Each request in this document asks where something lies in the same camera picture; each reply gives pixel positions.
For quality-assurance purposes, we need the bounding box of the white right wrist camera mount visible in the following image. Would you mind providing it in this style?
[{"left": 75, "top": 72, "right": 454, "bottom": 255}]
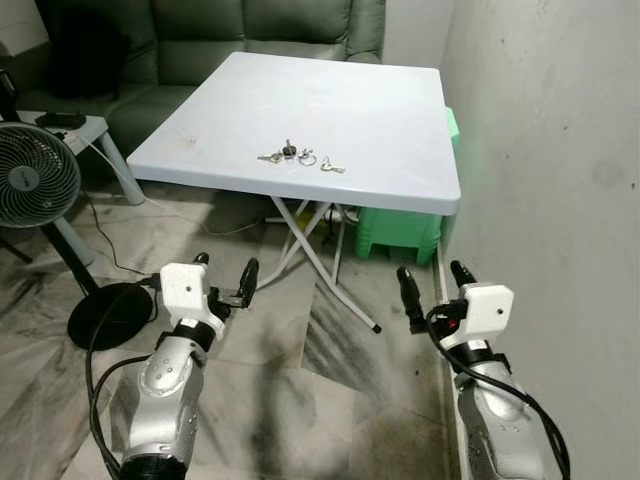
[{"left": 440, "top": 285, "right": 515, "bottom": 351}]

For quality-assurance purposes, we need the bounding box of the green plastic stool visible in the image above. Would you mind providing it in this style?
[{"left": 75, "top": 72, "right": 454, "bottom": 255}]
[{"left": 355, "top": 105, "right": 463, "bottom": 267}]

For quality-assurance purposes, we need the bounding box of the dark green sofa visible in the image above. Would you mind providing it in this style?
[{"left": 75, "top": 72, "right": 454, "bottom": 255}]
[{"left": 20, "top": 0, "right": 386, "bottom": 186}]

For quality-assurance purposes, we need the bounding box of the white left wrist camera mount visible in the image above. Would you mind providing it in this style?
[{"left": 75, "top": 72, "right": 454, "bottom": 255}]
[{"left": 160, "top": 263, "right": 227, "bottom": 337}]

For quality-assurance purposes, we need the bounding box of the black standing fan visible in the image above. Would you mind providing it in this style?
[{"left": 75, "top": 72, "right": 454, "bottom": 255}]
[{"left": 0, "top": 122, "right": 156, "bottom": 351}]

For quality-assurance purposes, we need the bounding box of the grey side table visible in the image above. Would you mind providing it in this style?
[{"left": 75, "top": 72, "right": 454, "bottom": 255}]
[{"left": 15, "top": 112, "right": 146, "bottom": 206}]

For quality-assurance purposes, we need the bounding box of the white folding table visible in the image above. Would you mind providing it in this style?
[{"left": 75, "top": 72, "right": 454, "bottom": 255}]
[{"left": 127, "top": 52, "right": 463, "bottom": 334}]

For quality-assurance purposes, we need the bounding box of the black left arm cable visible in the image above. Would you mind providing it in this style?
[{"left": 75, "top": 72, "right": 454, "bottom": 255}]
[{"left": 85, "top": 280, "right": 161, "bottom": 480}]

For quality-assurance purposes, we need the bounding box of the flat black device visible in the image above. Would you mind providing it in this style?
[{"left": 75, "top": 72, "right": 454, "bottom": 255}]
[{"left": 35, "top": 112, "right": 88, "bottom": 129}]

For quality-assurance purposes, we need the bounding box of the black cushion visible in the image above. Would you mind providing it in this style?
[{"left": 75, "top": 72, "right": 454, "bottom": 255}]
[{"left": 45, "top": 0, "right": 131, "bottom": 99}]

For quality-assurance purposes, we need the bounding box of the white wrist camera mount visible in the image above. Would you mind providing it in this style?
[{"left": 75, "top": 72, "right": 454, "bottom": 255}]
[
  {"left": 160, "top": 263, "right": 227, "bottom": 337},
  {"left": 440, "top": 285, "right": 515, "bottom": 351}
]

